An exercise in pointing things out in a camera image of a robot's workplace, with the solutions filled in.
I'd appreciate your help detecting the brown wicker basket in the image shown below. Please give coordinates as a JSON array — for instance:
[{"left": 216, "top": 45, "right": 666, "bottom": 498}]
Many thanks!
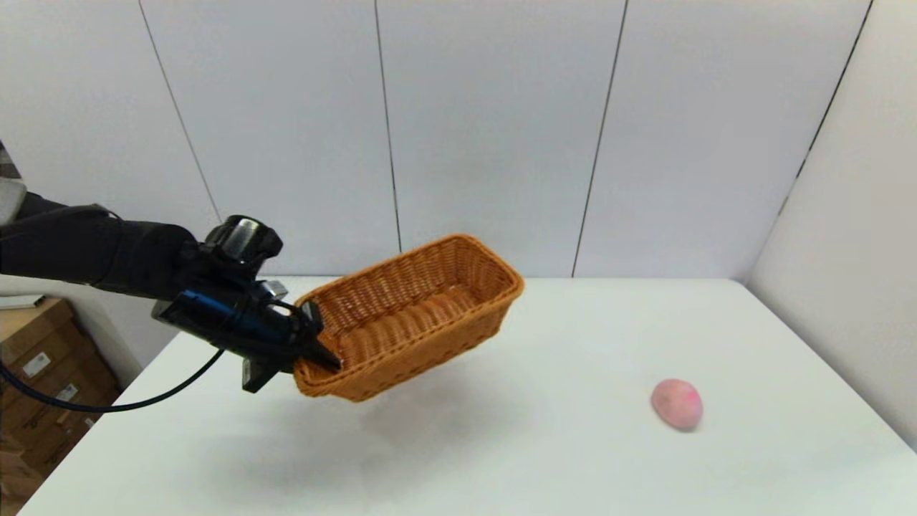
[{"left": 292, "top": 234, "right": 525, "bottom": 403}]

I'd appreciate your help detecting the pink peach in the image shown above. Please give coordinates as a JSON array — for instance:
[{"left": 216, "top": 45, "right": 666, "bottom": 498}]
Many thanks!
[{"left": 650, "top": 378, "right": 704, "bottom": 431}]

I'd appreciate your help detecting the brown cardboard box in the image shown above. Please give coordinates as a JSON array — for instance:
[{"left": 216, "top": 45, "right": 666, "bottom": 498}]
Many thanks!
[
  {"left": 0, "top": 358, "right": 121, "bottom": 449},
  {"left": 0, "top": 300, "right": 97, "bottom": 391},
  {"left": 0, "top": 412, "right": 108, "bottom": 504}
]

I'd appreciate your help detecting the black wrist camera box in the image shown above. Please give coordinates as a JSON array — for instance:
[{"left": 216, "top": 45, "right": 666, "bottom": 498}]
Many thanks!
[{"left": 241, "top": 354, "right": 282, "bottom": 394}]

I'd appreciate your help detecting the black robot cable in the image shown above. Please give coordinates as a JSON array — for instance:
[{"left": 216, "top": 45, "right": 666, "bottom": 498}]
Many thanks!
[{"left": 0, "top": 348, "right": 226, "bottom": 414}]

